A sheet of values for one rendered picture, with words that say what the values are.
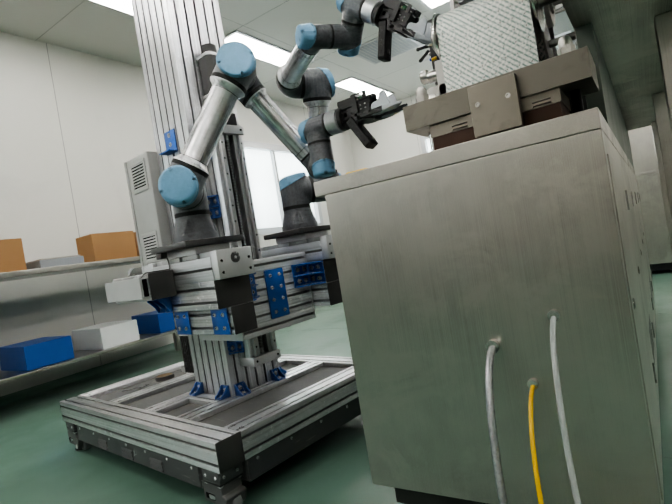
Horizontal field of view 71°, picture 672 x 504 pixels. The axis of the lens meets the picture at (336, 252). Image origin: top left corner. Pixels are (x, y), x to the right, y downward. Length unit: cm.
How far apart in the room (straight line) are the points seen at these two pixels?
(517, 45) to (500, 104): 28
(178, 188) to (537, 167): 98
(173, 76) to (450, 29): 107
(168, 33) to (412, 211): 129
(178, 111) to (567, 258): 147
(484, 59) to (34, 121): 385
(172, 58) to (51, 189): 266
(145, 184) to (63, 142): 260
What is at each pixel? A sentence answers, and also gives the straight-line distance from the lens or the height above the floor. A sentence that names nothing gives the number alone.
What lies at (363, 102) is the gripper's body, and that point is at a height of 113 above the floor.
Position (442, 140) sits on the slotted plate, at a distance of 116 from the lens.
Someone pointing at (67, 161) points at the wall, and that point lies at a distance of 462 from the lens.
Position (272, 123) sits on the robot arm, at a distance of 167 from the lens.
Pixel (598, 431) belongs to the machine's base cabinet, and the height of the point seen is 29.
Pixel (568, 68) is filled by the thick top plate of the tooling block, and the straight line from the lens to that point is 110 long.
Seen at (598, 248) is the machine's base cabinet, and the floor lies 64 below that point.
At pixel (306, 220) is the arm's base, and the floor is 85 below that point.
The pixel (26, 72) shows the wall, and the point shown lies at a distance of 475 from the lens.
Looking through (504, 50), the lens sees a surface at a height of 114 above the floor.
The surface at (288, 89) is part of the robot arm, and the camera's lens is 192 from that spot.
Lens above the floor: 73
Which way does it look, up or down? 1 degrees down
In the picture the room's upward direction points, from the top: 9 degrees counter-clockwise
